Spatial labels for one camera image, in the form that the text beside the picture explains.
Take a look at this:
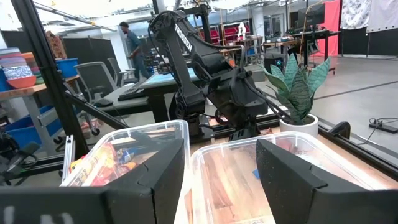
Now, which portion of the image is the orange bowl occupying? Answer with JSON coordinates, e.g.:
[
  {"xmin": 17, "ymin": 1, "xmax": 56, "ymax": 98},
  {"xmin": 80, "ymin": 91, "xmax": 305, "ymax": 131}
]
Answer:
[{"xmin": 6, "ymin": 75, "xmax": 37, "ymax": 90}]

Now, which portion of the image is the black keyboard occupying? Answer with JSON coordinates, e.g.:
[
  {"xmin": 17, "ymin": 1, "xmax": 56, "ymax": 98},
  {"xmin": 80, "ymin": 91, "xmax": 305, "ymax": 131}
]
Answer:
[{"xmin": 117, "ymin": 81, "xmax": 147, "ymax": 101}]

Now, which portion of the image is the white patterned cloth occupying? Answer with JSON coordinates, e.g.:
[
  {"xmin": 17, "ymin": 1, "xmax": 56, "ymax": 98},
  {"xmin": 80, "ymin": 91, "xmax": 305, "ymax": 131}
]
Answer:
[{"xmin": 340, "ymin": 0, "xmax": 373, "ymax": 30}]

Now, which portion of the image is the red curtain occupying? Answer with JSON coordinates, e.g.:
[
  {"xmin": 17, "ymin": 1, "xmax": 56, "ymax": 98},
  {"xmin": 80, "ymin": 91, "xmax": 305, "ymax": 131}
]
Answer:
[{"xmin": 313, "ymin": 0, "xmax": 342, "ymax": 57}]

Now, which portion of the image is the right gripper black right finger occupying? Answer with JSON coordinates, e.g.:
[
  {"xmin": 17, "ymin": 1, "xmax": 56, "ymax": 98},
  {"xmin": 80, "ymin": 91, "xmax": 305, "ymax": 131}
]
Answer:
[{"xmin": 256, "ymin": 138, "xmax": 398, "ymax": 224}]

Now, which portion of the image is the black computer mouse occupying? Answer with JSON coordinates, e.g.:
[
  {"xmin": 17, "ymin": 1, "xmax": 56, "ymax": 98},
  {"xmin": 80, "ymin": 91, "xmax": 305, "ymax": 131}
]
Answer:
[{"xmin": 93, "ymin": 98, "xmax": 114, "ymax": 108}]

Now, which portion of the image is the grey office chair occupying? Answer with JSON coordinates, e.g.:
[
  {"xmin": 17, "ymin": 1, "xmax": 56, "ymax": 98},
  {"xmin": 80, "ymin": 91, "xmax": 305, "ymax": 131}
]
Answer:
[
  {"xmin": 107, "ymin": 57, "xmax": 136, "ymax": 85},
  {"xmin": 73, "ymin": 61, "xmax": 121, "ymax": 136}
]

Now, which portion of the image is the wooden top table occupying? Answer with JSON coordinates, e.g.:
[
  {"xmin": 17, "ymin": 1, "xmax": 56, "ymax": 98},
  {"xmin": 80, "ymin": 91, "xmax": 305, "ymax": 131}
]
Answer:
[{"xmin": 0, "ymin": 74, "xmax": 80, "ymax": 102}]

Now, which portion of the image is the green plant in white pot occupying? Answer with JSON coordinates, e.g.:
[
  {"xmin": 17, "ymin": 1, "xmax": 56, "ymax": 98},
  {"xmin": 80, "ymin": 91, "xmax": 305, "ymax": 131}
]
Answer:
[{"xmin": 259, "ymin": 53, "xmax": 331, "ymax": 139}]

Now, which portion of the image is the plain white cloth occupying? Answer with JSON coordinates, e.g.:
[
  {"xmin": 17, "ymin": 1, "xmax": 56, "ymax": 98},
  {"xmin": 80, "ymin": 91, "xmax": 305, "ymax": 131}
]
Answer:
[{"xmin": 366, "ymin": 0, "xmax": 398, "ymax": 34}]

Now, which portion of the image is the pink bowl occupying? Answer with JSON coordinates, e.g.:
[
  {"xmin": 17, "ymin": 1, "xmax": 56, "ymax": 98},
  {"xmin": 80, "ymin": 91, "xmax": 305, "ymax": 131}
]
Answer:
[{"xmin": 0, "ymin": 52, "xmax": 27, "ymax": 68}]

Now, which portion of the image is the silver aluminium profile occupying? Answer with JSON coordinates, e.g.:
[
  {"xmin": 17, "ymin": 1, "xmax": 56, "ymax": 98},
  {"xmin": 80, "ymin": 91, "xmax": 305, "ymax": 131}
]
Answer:
[{"xmin": 61, "ymin": 134, "xmax": 76, "ymax": 183}]

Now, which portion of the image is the black aluminium frame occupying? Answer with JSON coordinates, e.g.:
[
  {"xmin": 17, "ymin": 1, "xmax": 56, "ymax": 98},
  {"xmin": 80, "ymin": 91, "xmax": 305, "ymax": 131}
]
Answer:
[{"xmin": 11, "ymin": 0, "xmax": 398, "ymax": 181}]

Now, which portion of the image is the blue desk mat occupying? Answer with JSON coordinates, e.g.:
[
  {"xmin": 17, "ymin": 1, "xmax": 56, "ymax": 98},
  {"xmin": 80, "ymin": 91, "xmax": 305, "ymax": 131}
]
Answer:
[{"xmin": 139, "ymin": 68, "xmax": 200, "ymax": 86}]

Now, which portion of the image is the dark grey desk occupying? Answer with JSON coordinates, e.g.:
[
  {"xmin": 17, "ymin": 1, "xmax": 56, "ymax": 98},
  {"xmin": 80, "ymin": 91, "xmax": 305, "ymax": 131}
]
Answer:
[{"xmin": 93, "ymin": 70, "xmax": 200, "ymax": 124}]

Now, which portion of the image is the blue storage bin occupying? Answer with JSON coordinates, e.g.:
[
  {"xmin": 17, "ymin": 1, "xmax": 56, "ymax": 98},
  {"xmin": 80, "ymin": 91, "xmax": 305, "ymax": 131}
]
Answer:
[
  {"xmin": 55, "ymin": 58, "xmax": 79, "ymax": 78},
  {"xmin": 4, "ymin": 105, "xmax": 63, "ymax": 149}
]

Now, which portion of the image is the black work table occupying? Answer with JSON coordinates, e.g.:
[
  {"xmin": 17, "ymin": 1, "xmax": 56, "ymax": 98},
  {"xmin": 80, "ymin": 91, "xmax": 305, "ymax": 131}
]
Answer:
[{"xmin": 264, "ymin": 29, "xmax": 340, "ymax": 74}]

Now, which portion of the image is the red Maruchan noodle pack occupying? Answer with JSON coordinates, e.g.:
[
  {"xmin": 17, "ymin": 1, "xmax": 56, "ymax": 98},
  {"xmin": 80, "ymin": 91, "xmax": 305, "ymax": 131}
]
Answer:
[{"xmin": 68, "ymin": 142, "xmax": 139, "ymax": 187}]

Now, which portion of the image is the black monitor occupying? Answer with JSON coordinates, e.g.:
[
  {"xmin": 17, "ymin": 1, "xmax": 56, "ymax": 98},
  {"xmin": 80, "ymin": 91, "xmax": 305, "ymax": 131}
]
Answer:
[{"xmin": 297, "ymin": 2, "xmax": 326, "ymax": 27}]

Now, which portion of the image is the person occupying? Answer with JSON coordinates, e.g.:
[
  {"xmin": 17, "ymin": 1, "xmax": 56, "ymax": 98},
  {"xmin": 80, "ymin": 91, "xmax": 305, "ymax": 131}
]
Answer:
[{"xmin": 119, "ymin": 21, "xmax": 150, "ymax": 80}]

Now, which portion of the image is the black rail clip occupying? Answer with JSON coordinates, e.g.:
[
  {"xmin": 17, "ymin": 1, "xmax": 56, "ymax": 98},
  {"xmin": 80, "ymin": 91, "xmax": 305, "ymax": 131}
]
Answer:
[{"xmin": 328, "ymin": 121, "xmax": 351, "ymax": 139}]

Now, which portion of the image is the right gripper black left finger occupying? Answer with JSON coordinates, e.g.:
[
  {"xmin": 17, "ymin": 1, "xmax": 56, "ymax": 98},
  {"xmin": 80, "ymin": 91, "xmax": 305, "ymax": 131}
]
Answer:
[{"xmin": 0, "ymin": 138, "xmax": 187, "ymax": 224}]

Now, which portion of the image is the black floor cable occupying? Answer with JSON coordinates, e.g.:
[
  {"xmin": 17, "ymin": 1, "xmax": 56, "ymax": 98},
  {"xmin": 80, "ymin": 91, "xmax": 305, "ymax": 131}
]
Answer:
[{"xmin": 357, "ymin": 116, "xmax": 398, "ymax": 146}]

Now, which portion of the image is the clear plastic container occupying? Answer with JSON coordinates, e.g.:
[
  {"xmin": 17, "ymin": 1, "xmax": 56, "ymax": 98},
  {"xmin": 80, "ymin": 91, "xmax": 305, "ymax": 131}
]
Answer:
[
  {"xmin": 60, "ymin": 119, "xmax": 191, "ymax": 224},
  {"xmin": 190, "ymin": 130, "xmax": 398, "ymax": 224}
]

